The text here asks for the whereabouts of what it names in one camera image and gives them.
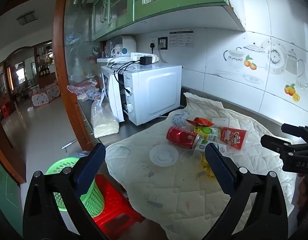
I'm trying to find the orange snack wrapper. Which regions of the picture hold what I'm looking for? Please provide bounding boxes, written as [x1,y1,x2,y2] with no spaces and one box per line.
[186,117,215,127]

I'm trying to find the red printed plastic cup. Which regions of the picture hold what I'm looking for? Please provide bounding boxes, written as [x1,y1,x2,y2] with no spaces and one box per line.
[220,127,247,150]

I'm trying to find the red drink can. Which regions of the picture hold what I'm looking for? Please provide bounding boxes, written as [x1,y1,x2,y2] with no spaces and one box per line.
[166,126,200,147]

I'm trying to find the plastic bag with blue contents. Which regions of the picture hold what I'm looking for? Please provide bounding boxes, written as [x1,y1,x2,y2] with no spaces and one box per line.
[66,151,91,158]

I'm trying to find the metal bar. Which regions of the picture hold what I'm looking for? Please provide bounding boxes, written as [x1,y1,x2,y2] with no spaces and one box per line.
[62,139,78,149]

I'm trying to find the ceiling light fixture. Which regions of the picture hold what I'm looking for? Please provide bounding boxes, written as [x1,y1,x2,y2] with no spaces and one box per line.
[16,11,36,26]

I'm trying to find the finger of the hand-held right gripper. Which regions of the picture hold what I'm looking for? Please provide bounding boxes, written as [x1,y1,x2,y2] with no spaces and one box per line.
[281,123,308,140]
[260,134,308,159]

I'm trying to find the pink polka-dot play tent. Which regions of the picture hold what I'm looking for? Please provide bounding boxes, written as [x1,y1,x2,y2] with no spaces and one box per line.
[31,92,50,107]
[45,85,61,102]

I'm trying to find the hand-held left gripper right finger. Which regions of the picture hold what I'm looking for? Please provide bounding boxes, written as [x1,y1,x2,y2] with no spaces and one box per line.
[204,142,288,240]

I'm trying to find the white water dispenser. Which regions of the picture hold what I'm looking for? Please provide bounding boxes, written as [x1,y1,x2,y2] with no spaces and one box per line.
[111,35,137,57]

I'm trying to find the green plastic basket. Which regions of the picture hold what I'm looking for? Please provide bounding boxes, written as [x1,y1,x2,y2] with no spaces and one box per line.
[45,157,105,217]

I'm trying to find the wall socket with plug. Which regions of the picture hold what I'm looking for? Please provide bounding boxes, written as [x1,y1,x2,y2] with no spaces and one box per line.
[150,37,168,54]

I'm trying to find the white quilted cloth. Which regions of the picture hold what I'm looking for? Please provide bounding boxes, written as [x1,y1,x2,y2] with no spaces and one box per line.
[105,92,298,240]

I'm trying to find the green wall cabinet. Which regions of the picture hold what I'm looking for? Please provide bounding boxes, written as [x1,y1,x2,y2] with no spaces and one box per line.
[83,0,246,42]

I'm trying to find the white and blue carton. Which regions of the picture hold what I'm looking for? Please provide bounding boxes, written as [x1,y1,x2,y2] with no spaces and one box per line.
[194,140,228,153]

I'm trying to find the clear crumpled plastic bag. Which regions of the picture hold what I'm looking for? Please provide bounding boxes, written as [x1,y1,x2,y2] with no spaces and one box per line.
[67,79,98,94]

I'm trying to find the person's right hand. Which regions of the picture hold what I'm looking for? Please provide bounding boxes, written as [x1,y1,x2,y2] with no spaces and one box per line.
[297,176,308,207]

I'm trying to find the clear plastic lid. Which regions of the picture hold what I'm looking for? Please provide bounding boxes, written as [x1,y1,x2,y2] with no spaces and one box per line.
[149,144,179,167]

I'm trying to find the white microwave oven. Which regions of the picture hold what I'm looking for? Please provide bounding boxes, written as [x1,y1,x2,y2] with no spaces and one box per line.
[101,64,182,126]

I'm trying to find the white power strip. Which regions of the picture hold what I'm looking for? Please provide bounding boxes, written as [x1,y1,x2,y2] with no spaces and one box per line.
[130,52,159,63]

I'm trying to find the black charging cable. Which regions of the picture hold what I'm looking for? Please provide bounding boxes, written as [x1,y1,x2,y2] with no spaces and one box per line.
[107,60,141,68]
[113,61,142,96]

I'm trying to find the white paper card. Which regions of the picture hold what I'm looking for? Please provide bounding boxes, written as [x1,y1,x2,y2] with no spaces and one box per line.
[211,117,230,128]

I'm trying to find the blue and white bag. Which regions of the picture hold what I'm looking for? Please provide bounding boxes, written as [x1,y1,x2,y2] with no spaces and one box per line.
[78,90,102,102]

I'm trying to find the green base cabinet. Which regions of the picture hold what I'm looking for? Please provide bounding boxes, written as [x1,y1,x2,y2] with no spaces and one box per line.
[0,152,23,230]

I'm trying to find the yellow wrapper scrap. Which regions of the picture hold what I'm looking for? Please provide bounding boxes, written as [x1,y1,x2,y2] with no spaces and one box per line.
[201,160,216,178]

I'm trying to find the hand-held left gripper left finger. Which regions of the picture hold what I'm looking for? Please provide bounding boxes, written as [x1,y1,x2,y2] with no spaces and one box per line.
[23,142,106,240]

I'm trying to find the blue and white packet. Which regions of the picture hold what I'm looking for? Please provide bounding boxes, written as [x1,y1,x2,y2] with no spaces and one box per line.
[172,110,190,127]

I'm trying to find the clear bag of rice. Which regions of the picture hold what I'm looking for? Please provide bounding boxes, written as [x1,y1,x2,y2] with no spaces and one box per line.
[91,90,119,138]

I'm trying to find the display shelf with bottles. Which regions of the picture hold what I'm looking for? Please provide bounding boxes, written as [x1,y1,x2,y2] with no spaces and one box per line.
[34,42,56,78]

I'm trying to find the clear plastic cup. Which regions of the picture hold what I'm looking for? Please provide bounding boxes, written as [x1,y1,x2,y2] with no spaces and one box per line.
[180,149,203,171]

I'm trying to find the wooden partition frame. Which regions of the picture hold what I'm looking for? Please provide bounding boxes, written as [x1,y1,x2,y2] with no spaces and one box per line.
[53,0,95,155]

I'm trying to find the white notice sticker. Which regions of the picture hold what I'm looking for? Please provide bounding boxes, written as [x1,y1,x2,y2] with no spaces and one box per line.
[169,31,194,47]

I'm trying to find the red plastic stool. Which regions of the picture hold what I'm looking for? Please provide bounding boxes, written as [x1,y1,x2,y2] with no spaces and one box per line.
[92,174,146,240]

